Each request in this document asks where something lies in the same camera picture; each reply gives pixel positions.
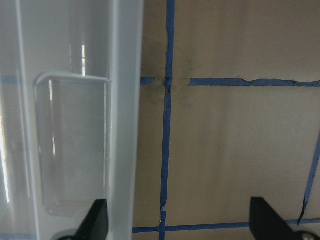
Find clear plastic box lid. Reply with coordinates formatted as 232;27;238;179
0;0;144;240

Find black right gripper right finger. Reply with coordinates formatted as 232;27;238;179
250;197;302;240

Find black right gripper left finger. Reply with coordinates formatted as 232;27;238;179
72;199;109;240

